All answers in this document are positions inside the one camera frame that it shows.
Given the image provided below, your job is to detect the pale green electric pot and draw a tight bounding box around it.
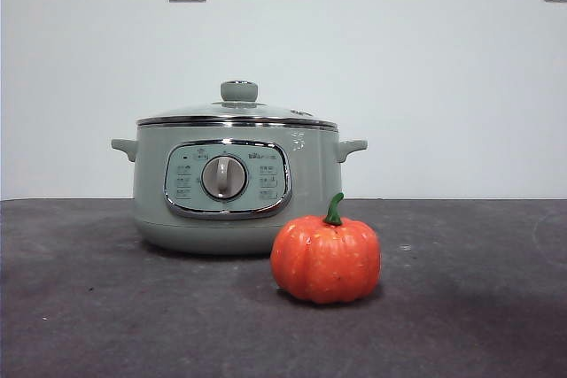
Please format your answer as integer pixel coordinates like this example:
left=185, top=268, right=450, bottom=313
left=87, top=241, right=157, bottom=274
left=110, top=123, right=369, bottom=257

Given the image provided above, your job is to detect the orange toy pumpkin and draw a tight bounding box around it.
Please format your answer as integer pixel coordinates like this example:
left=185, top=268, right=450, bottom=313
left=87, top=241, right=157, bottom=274
left=269, top=192, right=382, bottom=306

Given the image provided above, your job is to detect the glass lid with green knob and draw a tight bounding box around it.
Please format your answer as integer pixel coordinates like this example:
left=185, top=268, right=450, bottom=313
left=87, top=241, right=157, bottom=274
left=136, top=80, right=338, bottom=129

